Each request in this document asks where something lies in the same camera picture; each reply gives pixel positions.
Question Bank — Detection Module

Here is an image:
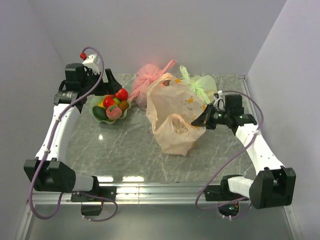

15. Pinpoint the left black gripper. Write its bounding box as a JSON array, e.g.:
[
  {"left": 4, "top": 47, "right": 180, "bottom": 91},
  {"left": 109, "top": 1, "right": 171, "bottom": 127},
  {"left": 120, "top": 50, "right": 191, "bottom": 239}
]
[{"left": 81, "top": 68, "right": 122, "bottom": 96}]

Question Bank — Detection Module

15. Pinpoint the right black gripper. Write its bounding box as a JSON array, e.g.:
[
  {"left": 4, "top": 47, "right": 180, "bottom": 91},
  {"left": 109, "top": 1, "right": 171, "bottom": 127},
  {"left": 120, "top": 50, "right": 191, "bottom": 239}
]
[{"left": 191, "top": 103, "right": 231, "bottom": 130}]

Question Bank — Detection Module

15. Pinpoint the red fake fruit top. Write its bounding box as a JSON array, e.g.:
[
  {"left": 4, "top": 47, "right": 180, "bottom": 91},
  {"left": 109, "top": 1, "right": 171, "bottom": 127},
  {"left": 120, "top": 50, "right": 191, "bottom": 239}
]
[{"left": 115, "top": 88, "right": 129, "bottom": 101}]

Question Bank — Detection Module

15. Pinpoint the red fake fruit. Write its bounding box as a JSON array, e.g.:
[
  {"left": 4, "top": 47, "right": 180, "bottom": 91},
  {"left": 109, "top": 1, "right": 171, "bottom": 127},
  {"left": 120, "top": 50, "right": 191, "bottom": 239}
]
[
  {"left": 115, "top": 88, "right": 129, "bottom": 101},
  {"left": 102, "top": 96, "right": 117, "bottom": 109}
]

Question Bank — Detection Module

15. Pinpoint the red fake fruit front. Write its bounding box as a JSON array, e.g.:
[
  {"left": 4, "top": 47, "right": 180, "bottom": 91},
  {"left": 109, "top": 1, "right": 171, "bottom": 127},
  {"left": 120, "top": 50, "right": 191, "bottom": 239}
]
[{"left": 102, "top": 96, "right": 117, "bottom": 109}]

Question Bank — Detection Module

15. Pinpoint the small orange fake fruit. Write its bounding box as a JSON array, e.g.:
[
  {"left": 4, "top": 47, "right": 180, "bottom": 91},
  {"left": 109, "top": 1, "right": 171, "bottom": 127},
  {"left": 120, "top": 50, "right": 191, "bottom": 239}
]
[{"left": 118, "top": 100, "right": 130, "bottom": 112}]

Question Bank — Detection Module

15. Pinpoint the pink fake peach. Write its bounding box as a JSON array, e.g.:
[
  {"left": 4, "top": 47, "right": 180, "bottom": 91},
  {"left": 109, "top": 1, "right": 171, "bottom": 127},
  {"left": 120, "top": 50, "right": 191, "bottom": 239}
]
[{"left": 106, "top": 104, "right": 123, "bottom": 120}]

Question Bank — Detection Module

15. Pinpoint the dark green fake avocado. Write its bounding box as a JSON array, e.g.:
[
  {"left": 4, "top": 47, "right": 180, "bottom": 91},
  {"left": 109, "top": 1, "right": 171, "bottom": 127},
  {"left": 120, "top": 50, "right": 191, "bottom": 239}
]
[{"left": 92, "top": 106, "right": 109, "bottom": 121}]

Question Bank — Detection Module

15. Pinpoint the orange plastic bag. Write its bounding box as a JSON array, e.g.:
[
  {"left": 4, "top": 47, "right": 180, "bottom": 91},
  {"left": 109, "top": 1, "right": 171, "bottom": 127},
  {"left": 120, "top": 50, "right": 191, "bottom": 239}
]
[{"left": 146, "top": 73, "right": 206, "bottom": 157}]

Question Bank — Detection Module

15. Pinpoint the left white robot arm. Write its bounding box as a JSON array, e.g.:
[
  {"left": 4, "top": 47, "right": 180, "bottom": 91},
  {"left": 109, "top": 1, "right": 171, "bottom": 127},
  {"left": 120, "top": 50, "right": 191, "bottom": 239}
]
[{"left": 23, "top": 63, "right": 122, "bottom": 201}]

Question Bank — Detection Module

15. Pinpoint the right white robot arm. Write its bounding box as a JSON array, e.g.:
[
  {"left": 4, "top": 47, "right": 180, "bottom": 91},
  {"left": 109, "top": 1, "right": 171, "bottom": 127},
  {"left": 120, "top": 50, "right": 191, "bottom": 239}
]
[{"left": 191, "top": 90, "right": 296, "bottom": 209}]

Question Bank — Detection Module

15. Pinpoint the pink tied plastic bag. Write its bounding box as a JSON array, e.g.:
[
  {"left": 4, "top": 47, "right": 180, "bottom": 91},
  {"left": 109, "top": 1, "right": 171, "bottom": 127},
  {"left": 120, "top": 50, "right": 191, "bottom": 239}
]
[{"left": 128, "top": 60, "right": 177, "bottom": 111}]

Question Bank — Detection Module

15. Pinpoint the green tied plastic bag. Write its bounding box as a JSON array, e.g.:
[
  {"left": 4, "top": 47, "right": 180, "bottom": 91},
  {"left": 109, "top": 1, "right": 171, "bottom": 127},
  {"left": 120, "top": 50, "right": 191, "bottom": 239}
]
[{"left": 179, "top": 65, "right": 218, "bottom": 104}]

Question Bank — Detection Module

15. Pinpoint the light green plate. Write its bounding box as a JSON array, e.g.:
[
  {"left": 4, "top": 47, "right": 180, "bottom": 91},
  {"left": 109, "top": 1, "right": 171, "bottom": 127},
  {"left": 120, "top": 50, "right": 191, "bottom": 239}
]
[{"left": 89, "top": 94, "right": 131, "bottom": 124}]

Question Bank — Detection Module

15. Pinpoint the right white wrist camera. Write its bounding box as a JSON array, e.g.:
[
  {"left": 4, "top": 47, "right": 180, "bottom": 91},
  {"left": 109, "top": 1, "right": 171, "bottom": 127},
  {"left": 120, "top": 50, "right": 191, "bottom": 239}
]
[{"left": 213, "top": 90, "right": 225, "bottom": 110}]

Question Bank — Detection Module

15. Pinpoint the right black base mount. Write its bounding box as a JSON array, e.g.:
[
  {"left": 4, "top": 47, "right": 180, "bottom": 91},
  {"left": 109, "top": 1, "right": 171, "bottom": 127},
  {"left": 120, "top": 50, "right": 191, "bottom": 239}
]
[{"left": 195, "top": 185, "right": 248, "bottom": 220}]

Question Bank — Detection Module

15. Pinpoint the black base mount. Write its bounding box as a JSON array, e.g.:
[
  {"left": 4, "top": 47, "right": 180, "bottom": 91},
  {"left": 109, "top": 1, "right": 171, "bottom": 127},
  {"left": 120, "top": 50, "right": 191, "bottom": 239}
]
[
  {"left": 195, "top": 185, "right": 248, "bottom": 220},
  {"left": 70, "top": 186, "right": 119, "bottom": 222}
]

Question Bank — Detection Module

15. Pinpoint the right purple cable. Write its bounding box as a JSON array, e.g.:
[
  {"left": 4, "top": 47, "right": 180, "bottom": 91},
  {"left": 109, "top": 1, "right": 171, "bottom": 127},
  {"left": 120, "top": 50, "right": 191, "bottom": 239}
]
[{"left": 194, "top": 90, "right": 265, "bottom": 220}]

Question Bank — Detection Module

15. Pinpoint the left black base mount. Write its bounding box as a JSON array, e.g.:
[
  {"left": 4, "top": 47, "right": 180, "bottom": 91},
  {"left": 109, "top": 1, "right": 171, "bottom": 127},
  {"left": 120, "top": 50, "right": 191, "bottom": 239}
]
[{"left": 70, "top": 186, "right": 119, "bottom": 222}]

